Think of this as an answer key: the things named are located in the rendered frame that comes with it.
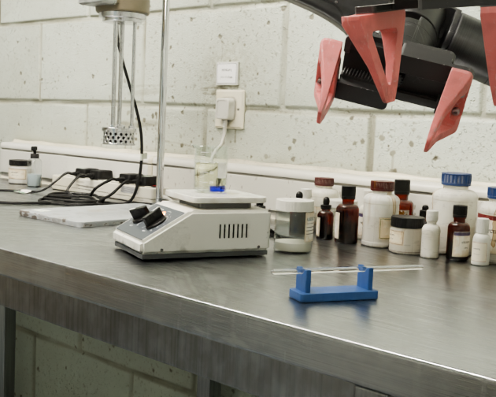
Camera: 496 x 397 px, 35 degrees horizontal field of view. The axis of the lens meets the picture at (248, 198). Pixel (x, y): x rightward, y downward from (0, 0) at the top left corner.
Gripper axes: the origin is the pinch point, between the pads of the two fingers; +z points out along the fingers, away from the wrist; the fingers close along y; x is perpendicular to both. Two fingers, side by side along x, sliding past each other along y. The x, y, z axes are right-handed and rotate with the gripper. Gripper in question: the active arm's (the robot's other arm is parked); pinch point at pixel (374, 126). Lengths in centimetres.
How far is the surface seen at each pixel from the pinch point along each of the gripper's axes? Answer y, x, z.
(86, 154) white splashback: 79, -96, -73
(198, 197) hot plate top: 23.8, -34.8, -16.7
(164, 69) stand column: 50, -53, -63
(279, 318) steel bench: 4.6, -20.3, 8.6
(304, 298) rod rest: 3.5, -24.9, 2.0
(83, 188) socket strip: 74, -96, -62
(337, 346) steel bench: -2.0, -16.9, 12.0
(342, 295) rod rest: -0.2, -25.9, -0.8
